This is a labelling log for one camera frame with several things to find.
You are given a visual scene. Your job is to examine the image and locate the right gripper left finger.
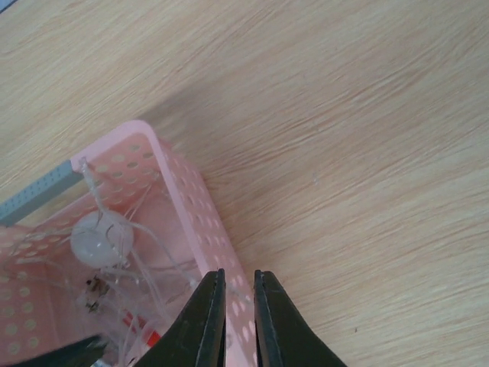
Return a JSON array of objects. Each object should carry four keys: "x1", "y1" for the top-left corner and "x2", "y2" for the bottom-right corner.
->
[{"x1": 136, "y1": 268, "x2": 226, "y2": 367}]

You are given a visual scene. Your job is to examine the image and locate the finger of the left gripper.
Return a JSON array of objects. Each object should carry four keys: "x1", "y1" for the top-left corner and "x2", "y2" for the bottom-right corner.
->
[{"x1": 15, "y1": 334, "x2": 108, "y2": 367}]

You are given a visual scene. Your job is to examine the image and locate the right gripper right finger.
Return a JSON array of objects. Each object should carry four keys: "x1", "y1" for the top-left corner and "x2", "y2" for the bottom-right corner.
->
[{"x1": 254, "y1": 270, "x2": 345, "y2": 366}]

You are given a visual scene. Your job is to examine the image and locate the clear string lights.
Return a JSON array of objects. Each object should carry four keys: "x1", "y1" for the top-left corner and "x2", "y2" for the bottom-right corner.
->
[{"x1": 0, "y1": 158, "x2": 245, "y2": 367}]

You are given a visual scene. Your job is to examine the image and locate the pink plastic basket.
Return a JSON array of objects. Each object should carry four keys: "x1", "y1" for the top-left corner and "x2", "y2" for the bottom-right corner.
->
[{"x1": 0, "y1": 119, "x2": 261, "y2": 367}]

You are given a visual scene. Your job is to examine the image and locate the red ribbon bow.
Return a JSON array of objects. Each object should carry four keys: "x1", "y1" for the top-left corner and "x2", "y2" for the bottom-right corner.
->
[{"x1": 123, "y1": 311, "x2": 161, "y2": 347}]

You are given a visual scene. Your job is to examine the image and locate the white ball ornament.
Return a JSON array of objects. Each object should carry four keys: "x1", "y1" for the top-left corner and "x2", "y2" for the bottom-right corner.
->
[{"x1": 70, "y1": 210, "x2": 134, "y2": 268}]

